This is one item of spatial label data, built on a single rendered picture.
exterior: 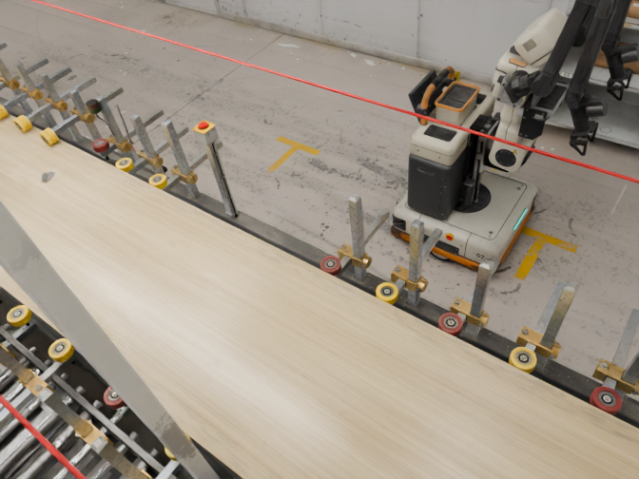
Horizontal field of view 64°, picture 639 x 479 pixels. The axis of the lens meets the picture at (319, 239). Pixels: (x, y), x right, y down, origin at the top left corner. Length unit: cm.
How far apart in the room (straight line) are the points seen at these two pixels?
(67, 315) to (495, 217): 247
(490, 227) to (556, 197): 78
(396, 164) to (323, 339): 218
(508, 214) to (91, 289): 216
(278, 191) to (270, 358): 204
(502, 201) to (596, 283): 68
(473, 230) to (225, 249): 143
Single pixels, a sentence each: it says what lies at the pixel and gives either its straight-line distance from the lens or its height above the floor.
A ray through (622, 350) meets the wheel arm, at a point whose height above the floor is 85.
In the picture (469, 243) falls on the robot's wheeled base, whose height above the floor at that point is 25.
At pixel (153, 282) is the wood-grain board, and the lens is 212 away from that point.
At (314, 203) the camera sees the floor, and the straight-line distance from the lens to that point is 351.
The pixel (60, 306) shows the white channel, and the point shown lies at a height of 179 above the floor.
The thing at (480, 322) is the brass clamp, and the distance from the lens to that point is 195.
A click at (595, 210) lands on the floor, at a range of 363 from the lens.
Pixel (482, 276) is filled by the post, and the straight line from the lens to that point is 176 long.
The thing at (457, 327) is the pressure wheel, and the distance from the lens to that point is 181.
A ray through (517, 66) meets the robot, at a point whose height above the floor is 122.
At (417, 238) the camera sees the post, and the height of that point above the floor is 111.
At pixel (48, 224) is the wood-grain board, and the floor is 90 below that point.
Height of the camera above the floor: 243
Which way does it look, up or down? 48 degrees down
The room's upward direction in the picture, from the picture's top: 9 degrees counter-clockwise
